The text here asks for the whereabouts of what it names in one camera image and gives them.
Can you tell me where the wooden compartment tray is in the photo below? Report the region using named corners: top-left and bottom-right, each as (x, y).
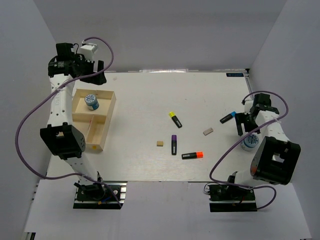
top-left (72, 88), bottom-right (117, 151)

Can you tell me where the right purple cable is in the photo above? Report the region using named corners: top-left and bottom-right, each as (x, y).
top-left (209, 90), bottom-right (290, 210)

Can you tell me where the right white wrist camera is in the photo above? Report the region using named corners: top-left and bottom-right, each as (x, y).
top-left (241, 99), bottom-right (254, 115)

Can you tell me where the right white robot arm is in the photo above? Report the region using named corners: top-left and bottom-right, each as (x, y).
top-left (225, 92), bottom-right (301, 200)

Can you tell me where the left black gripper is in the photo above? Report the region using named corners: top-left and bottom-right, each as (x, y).
top-left (75, 54), bottom-right (107, 85)

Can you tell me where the purple cap highlighter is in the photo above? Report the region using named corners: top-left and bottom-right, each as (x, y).
top-left (171, 134), bottom-right (177, 156)

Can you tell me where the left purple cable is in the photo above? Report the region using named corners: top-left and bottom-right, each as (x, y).
top-left (14, 36), bottom-right (123, 210)

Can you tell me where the blue slime jar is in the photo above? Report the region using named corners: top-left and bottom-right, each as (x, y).
top-left (84, 94), bottom-right (99, 111)
top-left (240, 133), bottom-right (260, 152)

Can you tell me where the grey white eraser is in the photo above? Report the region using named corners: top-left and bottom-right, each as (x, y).
top-left (203, 127), bottom-right (214, 136)

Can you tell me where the blue cap highlighter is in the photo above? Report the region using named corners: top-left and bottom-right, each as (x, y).
top-left (219, 111), bottom-right (236, 124)

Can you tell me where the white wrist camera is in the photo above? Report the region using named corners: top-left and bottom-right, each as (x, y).
top-left (77, 43), bottom-right (98, 62)
top-left (241, 99), bottom-right (254, 115)

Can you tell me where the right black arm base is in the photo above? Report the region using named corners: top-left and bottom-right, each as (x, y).
top-left (203, 183), bottom-right (258, 213)

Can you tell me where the yellow cap highlighter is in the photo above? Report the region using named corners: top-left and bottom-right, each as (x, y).
top-left (168, 111), bottom-right (183, 129)

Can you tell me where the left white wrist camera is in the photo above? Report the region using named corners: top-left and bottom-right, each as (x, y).
top-left (77, 43), bottom-right (98, 62)

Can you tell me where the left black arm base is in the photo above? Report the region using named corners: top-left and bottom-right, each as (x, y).
top-left (73, 182), bottom-right (127, 210)

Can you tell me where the purple cable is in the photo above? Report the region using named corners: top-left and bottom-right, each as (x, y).
top-left (14, 36), bottom-right (123, 210)
top-left (209, 90), bottom-right (290, 210)

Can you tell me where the small tan eraser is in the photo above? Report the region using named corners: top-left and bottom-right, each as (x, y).
top-left (156, 141), bottom-right (164, 147)

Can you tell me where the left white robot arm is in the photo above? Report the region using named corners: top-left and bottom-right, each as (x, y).
top-left (40, 43), bottom-right (107, 185)

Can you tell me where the orange cap highlighter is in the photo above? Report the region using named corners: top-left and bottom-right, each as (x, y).
top-left (181, 151), bottom-right (204, 160)

